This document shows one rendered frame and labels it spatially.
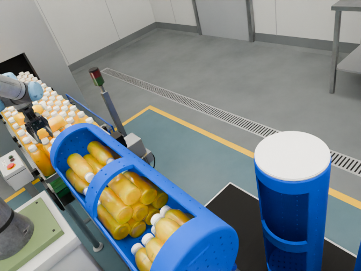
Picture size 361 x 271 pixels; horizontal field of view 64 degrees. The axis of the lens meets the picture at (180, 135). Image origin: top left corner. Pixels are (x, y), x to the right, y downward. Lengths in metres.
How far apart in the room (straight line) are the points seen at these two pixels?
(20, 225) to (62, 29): 4.98
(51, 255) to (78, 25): 5.20
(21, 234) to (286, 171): 0.92
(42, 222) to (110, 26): 5.37
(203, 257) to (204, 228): 0.08
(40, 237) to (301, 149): 0.98
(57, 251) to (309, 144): 0.98
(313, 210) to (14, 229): 1.06
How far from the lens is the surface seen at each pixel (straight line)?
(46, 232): 1.08
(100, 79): 1.86
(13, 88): 1.21
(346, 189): 2.50
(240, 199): 2.21
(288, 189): 1.15
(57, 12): 5.81
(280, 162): 1.18
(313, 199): 1.23
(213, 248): 0.83
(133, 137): 1.82
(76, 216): 2.21
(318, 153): 1.22
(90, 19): 6.03
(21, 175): 1.63
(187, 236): 0.77
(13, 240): 1.08
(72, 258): 1.10
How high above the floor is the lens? 1.86
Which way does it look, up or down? 36 degrees down
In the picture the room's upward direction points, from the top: 17 degrees counter-clockwise
